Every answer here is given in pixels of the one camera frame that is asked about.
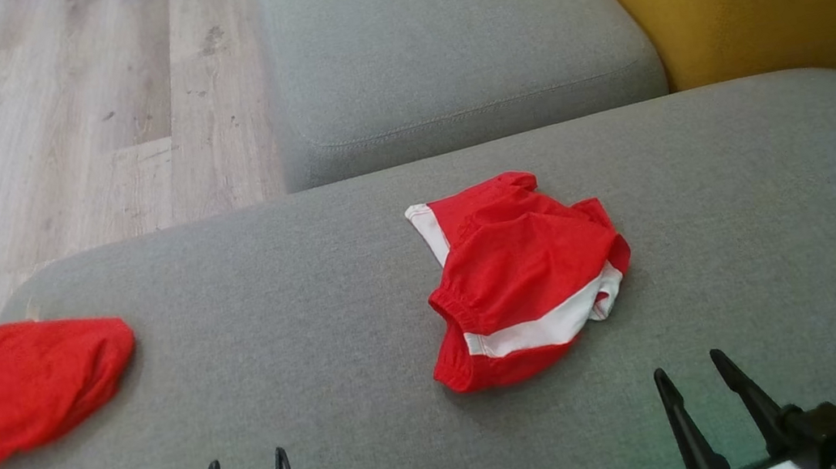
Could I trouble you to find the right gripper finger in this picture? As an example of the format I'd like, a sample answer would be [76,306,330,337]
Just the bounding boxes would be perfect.
[709,338,805,462]
[652,360,732,469]

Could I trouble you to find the red shorts with white stripes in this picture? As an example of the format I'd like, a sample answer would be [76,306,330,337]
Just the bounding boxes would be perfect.
[401,156,648,399]

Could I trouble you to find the red mesh garment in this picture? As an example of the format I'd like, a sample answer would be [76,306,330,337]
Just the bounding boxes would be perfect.
[0,305,155,469]

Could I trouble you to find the large grey ottoman cushion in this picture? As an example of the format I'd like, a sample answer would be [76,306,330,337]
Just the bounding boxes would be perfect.
[0,63,836,469]

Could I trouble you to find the grey sofa seat cushion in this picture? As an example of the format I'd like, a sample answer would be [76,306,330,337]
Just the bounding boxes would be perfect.
[253,0,677,196]

